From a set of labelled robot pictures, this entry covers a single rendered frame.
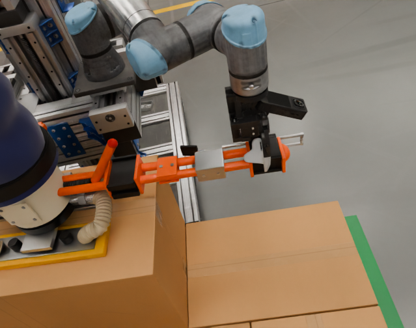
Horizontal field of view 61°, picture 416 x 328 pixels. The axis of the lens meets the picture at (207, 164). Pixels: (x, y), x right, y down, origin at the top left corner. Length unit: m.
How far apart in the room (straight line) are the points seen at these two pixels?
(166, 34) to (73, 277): 0.62
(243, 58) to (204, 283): 0.85
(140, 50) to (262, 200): 1.56
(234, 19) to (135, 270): 0.60
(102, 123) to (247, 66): 0.76
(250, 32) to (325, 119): 1.98
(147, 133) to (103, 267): 1.52
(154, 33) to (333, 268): 0.95
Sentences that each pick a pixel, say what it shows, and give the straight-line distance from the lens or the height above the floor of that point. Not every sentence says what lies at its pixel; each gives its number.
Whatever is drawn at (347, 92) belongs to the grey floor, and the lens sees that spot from 2.81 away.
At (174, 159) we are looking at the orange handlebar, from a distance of 0.88.
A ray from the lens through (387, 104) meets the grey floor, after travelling 2.74.
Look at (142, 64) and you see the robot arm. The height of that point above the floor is 1.38.
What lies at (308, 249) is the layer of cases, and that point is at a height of 0.54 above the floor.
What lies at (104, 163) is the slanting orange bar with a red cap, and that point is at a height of 1.14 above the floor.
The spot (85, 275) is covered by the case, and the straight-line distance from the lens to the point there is 0.95.
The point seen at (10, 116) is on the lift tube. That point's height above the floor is 1.32.
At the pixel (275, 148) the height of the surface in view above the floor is 1.10.
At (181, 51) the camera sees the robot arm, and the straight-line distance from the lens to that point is 0.68.
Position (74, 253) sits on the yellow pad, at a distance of 0.98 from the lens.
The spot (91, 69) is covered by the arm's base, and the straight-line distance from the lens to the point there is 1.35.
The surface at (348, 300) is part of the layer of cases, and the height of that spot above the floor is 0.54.
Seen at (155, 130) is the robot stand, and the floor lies 0.21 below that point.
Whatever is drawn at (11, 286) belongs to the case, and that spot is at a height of 0.94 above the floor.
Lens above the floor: 1.70
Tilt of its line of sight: 47 degrees down
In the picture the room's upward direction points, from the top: 14 degrees counter-clockwise
